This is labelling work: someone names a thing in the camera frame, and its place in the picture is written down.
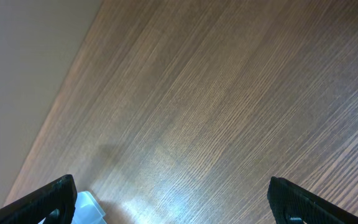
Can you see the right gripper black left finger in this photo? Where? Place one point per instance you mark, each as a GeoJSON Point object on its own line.
{"type": "Point", "coordinates": [52, 203]}

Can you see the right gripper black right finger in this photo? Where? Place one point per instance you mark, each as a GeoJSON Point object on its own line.
{"type": "Point", "coordinates": [292, 204]}

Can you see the clear plastic storage container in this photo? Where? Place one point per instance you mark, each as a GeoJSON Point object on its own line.
{"type": "Point", "coordinates": [82, 210]}

